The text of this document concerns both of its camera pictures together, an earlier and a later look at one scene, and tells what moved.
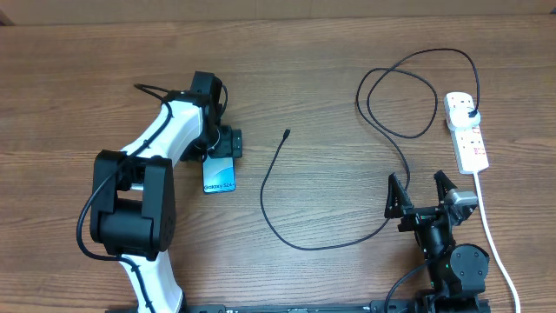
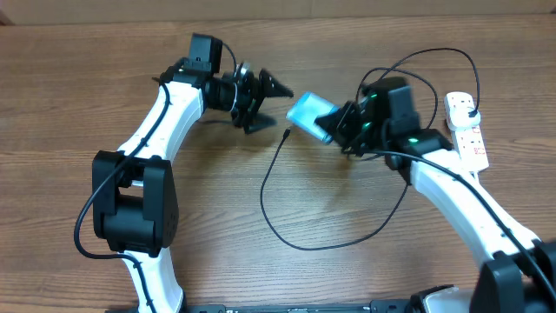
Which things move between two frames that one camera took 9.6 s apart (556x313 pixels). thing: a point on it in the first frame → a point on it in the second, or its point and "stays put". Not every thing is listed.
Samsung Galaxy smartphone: [219, 174] → [307, 109]
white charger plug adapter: [459, 117] stays put
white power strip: [467, 142] stays put
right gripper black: [395, 209] → [340, 124]
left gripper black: [230, 143] → [255, 96]
